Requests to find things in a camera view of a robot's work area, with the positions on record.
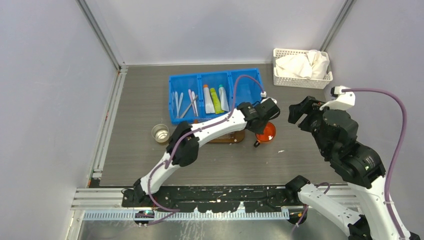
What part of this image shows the orange plastic mug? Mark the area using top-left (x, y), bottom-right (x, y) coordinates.
top-left (253, 122), bottom-right (277, 148)

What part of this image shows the brown wooden oval tray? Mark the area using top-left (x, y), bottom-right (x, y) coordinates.
top-left (190, 120), bottom-right (247, 146)

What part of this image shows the yellow-green toothpaste tube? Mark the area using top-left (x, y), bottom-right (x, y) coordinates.
top-left (209, 88), bottom-right (224, 114)

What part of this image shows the blue plastic divided bin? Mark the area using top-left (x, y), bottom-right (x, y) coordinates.
top-left (168, 68), bottom-right (263, 125)

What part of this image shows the silver metal cup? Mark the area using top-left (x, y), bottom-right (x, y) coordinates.
top-left (151, 123), bottom-right (170, 144)

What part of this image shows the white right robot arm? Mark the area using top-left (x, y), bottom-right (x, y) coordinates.
top-left (285, 96), bottom-right (419, 240)

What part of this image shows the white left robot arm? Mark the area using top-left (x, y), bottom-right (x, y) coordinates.
top-left (133, 97), bottom-right (280, 207)

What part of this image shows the white toothpaste tube green cap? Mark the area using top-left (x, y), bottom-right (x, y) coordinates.
top-left (218, 84), bottom-right (230, 112)

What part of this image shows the white toothpaste tube orange cap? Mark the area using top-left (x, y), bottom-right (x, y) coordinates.
top-left (203, 84), bottom-right (215, 114)

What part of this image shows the grey toothbrush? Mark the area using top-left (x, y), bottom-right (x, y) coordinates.
top-left (180, 95), bottom-right (198, 119)

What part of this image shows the white toothbrush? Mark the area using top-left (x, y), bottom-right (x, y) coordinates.
top-left (191, 91), bottom-right (199, 117)

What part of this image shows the pink toothbrush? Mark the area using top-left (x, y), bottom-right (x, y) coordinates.
top-left (188, 89), bottom-right (197, 117)

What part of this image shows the light blue toothbrush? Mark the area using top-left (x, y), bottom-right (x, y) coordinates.
top-left (174, 91), bottom-right (184, 118)

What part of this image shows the white plastic basket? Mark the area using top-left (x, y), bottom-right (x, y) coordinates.
top-left (272, 48), bottom-right (333, 89)

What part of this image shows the white crumpled cloth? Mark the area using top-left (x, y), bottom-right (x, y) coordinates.
top-left (275, 50), bottom-right (330, 80)

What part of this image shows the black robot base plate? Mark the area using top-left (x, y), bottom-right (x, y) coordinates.
top-left (120, 185), bottom-right (309, 214)

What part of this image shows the aluminium frame rail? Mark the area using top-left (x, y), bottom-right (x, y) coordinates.
top-left (76, 0), bottom-right (128, 74)

